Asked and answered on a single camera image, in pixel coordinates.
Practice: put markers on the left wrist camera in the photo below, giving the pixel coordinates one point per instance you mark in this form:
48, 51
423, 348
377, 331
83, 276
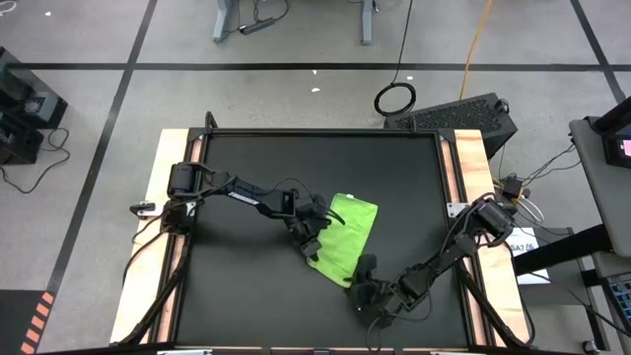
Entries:
312, 249

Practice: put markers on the backlit keyboard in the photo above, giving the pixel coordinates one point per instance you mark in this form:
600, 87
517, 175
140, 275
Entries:
622, 301

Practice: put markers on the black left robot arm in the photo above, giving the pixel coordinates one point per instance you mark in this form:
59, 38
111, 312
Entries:
246, 194

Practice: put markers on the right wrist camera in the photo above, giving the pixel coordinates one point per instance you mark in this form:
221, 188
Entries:
367, 263

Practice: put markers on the black power adapter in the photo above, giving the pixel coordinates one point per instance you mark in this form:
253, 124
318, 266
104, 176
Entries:
512, 187

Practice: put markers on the black power strip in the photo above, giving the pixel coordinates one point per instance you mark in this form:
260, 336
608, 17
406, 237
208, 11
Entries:
256, 25

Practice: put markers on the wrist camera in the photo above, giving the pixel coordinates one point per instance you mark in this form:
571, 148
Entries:
367, 263
312, 249

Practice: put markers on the grey desk leg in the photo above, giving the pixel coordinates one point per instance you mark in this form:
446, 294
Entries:
223, 20
367, 22

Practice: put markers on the grey side desk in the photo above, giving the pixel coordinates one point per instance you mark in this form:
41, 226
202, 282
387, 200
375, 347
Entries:
599, 182

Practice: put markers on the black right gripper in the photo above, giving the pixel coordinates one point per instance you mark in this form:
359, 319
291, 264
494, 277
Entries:
374, 298

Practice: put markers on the large black equipment box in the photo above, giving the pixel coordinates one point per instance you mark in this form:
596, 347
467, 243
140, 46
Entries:
29, 93

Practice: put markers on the black silver clamp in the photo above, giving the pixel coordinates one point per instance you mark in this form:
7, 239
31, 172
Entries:
143, 209

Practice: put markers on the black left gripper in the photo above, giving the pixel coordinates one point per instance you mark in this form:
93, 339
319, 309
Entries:
310, 219

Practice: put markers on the black perforated computer case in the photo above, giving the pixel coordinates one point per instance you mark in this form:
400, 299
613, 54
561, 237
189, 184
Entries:
453, 118

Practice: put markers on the silver metal bracket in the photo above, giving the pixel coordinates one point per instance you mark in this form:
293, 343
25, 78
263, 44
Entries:
456, 209

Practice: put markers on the black device with pink screen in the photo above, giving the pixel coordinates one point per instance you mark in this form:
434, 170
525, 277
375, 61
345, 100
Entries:
616, 138

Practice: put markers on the green microfibre towel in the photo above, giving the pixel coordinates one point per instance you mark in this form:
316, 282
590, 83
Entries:
345, 236

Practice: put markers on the black table frame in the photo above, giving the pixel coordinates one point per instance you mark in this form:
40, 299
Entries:
320, 132

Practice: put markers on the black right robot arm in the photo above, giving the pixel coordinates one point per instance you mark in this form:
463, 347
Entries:
453, 251

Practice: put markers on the white paper label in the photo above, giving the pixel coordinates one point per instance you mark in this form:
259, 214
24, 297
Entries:
530, 261

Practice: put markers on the small black equipment box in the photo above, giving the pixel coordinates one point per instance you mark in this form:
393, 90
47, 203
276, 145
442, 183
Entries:
20, 140

